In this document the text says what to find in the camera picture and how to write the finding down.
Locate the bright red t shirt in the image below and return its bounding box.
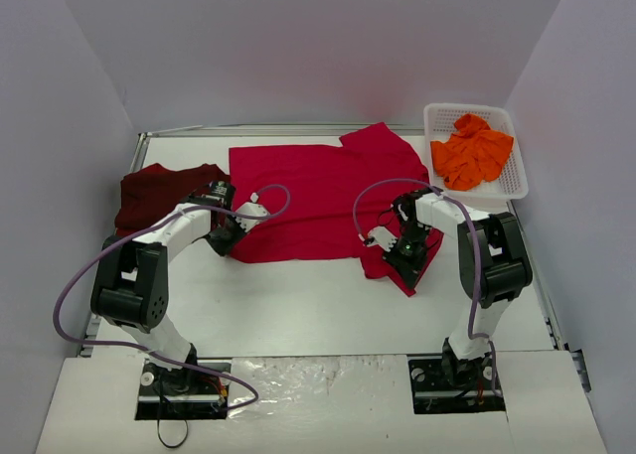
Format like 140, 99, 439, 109
229, 123, 429, 296

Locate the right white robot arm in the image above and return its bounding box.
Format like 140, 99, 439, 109
370, 190, 533, 387

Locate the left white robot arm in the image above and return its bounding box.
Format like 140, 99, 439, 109
90, 181, 247, 392

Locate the dark red folded t shirt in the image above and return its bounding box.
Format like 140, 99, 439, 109
114, 163, 231, 236

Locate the white plastic basket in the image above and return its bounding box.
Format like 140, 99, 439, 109
423, 103, 529, 202

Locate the orange t shirt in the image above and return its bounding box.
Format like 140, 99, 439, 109
430, 113, 514, 191

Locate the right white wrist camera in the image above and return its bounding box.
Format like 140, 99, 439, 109
364, 226, 398, 251

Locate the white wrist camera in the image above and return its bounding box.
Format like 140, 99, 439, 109
235, 202, 271, 232
364, 226, 398, 251

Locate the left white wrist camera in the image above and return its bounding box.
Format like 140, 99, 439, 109
235, 202, 271, 232

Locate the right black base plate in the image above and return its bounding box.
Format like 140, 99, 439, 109
407, 355, 506, 415

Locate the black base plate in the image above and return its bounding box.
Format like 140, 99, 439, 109
407, 355, 506, 415
135, 362, 229, 421

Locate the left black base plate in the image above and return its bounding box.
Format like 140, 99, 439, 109
135, 362, 229, 421

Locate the black loop cable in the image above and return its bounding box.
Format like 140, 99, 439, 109
156, 416, 190, 449

